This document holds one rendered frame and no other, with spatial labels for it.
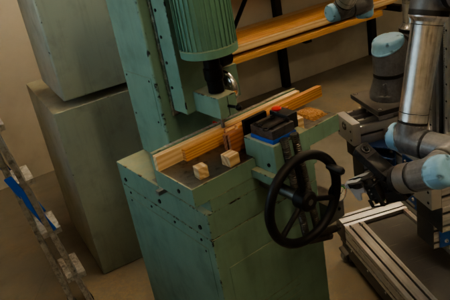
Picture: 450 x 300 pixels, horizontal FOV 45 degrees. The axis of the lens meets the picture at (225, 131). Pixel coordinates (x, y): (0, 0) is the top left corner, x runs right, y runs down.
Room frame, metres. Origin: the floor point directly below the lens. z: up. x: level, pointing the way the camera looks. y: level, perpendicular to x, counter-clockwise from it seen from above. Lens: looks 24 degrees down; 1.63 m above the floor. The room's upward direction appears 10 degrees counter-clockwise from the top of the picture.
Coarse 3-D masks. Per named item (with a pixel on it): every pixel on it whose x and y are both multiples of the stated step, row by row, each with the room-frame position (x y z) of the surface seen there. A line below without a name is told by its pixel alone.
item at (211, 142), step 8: (312, 88) 1.81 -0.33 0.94; (320, 88) 1.82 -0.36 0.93; (296, 96) 1.76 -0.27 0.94; (304, 96) 1.78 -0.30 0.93; (312, 96) 1.80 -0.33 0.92; (320, 96) 1.82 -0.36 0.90; (280, 104) 1.72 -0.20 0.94; (288, 104) 1.73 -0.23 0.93; (296, 104) 1.75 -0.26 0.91; (304, 104) 1.78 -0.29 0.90; (208, 136) 1.57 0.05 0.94; (216, 136) 1.56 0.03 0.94; (192, 144) 1.53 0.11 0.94; (200, 144) 1.53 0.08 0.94; (208, 144) 1.54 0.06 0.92; (216, 144) 1.56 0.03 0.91; (184, 152) 1.50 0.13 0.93; (192, 152) 1.51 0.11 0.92; (200, 152) 1.52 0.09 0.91; (184, 160) 1.51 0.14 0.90
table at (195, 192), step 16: (320, 128) 1.60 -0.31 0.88; (336, 128) 1.64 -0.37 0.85; (192, 160) 1.50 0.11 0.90; (208, 160) 1.48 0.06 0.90; (240, 160) 1.44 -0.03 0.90; (160, 176) 1.46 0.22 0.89; (176, 176) 1.41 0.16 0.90; (192, 176) 1.39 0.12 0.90; (208, 176) 1.38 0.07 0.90; (224, 176) 1.38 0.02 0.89; (240, 176) 1.41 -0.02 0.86; (256, 176) 1.41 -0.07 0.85; (272, 176) 1.36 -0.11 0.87; (288, 176) 1.39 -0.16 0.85; (176, 192) 1.39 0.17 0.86; (192, 192) 1.32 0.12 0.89; (208, 192) 1.34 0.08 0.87
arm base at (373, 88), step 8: (376, 80) 1.89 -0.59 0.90; (384, 80) 1.86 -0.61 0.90; (392, 80) 1.85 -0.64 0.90; (400, 80) 1.86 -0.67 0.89; (376, 88) 1.88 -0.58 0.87; (384, 88) 1.86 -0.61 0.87; (392, 88) 1.85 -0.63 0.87; (400, 88) 1.85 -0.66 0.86; (376, 96) 1.87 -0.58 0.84; (384, 96) 1.85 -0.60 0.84; (392, 96) 1.84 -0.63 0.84
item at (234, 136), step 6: (288, 108) 1.62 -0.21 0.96; (234, 132) 1.50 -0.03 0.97; (240, 132) 1.51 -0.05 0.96; (228, 138) 1.49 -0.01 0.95; (234, 138) 1.50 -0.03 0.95; (240, 138) 1.51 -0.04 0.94; (234, 144) 1.49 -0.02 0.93; (240, 144) 1.51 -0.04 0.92; (234, 150) 1.49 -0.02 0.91; (240, 150) 1.50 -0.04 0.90
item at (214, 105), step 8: (200, 88) 1.65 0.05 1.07; (200, 96) 1.61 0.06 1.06; (208, 96) 1.57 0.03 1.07; (216, 96) 1.55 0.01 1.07; (224, 96) 1.55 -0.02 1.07; (232, 96) 1.56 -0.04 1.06; (200, 104) 1.62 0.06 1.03; (208, 104) 1.58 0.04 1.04; (216, 104) 1.54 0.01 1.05; (224, 104) 1.54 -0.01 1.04; (232, 104) 1.56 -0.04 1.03; (208, 112) 1.58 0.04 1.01; (216, 112) 1.55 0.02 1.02; (224, 112) 1.54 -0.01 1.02; (232, 112) 1.56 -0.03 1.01
